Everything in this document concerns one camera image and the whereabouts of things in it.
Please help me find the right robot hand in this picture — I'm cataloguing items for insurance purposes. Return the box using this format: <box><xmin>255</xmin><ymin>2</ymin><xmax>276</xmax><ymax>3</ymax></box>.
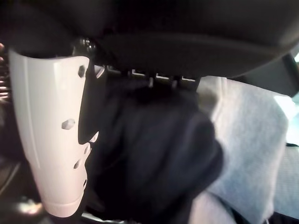
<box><xmin>0</xmin><ymin>0</ymin><xmax>299</xmax><ymax>218</ymax></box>

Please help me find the blue garment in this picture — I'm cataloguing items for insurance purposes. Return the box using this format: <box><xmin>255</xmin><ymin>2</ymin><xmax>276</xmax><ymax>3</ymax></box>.
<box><xmin>78</xmin><ymin>67</ymin><xmax>226</xmax><ymax>224</ymax></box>

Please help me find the white garment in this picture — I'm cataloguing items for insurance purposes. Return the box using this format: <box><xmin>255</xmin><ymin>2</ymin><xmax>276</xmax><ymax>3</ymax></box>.
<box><xmin>188</xmin><ymin>76</ymin><xmax>299</xmax><ymax>224</ymax></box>

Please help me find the grey front-load washing machine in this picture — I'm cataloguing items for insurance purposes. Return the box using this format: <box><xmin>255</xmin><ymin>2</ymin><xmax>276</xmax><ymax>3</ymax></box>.
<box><xmin>0</xmin><ymin>43</ymin><xmax>299</xmax><ymax>224</ymax></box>

